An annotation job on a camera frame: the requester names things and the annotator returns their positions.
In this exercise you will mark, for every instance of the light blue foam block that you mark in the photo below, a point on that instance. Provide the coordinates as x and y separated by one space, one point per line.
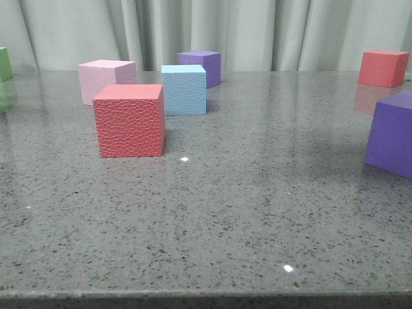
184 89

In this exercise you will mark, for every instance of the large red textured block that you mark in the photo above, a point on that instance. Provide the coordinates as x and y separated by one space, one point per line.
130 120

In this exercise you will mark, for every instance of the purple block at back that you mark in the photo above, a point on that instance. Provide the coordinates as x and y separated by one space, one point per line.
209 60

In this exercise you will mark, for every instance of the purple block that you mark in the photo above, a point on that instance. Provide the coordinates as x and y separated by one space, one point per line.
209 60
389 142

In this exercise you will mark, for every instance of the pink foam block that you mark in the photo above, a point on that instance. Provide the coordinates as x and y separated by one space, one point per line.
96 75

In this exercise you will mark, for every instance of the purple block near right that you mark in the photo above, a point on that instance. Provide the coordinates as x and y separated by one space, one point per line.
389 142

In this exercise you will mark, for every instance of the red block far right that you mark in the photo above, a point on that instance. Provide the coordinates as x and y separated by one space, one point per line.
385 68

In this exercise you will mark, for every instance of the grey-green curtain backdrop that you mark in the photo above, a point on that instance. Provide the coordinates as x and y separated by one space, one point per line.
250 35

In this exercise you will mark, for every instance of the green block far left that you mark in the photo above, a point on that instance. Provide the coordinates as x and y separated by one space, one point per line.
5 65

